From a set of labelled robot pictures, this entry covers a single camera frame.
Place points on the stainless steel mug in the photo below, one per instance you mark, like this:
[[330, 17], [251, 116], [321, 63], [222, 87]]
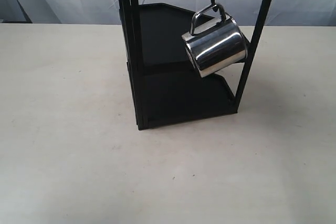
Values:
[[216, 44]]

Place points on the black metal shelf rack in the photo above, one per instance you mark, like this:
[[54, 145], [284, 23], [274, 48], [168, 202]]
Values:
[[165, 88]]

